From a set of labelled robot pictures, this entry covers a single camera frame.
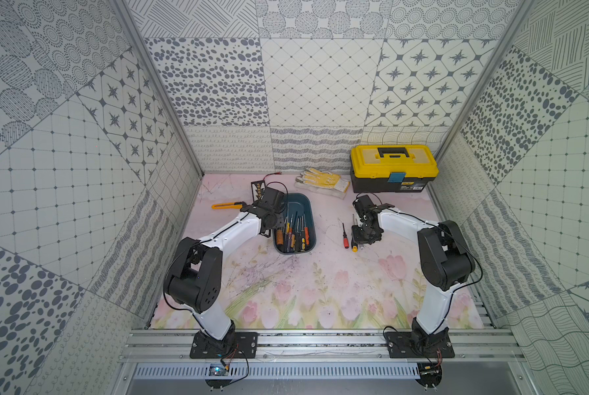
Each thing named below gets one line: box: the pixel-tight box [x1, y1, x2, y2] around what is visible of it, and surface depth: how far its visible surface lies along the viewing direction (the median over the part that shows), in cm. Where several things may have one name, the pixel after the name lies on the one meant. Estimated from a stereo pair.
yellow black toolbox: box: [349, 144, 440, 193], surface depth 106 cm
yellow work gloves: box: [294, 167, 351, 200], surface depth 120 cm
